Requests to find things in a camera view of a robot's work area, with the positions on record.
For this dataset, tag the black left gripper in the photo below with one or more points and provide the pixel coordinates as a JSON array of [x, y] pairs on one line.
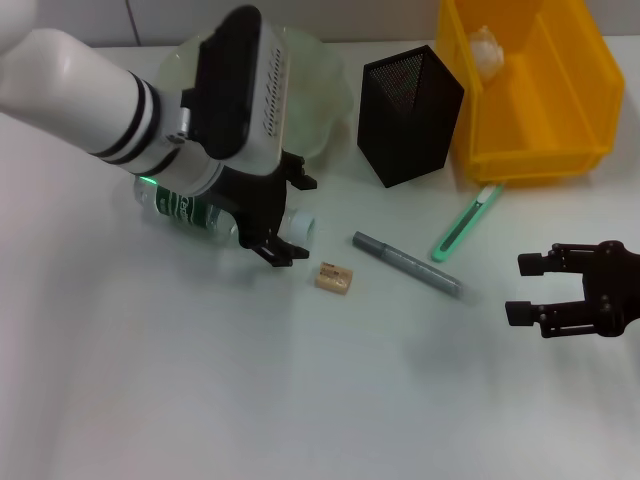
[[260, 205]]

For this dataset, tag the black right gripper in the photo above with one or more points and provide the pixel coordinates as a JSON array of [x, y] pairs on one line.
[[617, 285]]

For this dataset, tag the green utility knife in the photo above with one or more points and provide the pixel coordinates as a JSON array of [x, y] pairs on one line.
[[460, 230]]

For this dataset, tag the clear water bottle green label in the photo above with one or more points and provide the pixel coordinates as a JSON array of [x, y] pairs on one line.
[[177, 210]]

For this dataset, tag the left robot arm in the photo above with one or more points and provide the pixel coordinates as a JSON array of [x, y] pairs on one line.
[[75, 85]]

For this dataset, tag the beige eraser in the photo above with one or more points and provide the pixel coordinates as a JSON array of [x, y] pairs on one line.
[[333, 279]]

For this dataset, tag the translucent green fruit bowl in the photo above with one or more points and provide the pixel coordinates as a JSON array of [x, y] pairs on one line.
[[317, 100]]

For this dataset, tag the grey marker pen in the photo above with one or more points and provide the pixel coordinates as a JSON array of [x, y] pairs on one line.
[[400, 257]]

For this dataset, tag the black mesh pen holder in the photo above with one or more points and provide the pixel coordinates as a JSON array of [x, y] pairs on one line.
[[405, 135]]

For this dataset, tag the yellow plastic bin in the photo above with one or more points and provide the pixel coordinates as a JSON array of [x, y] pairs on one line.
[[545, 110]]

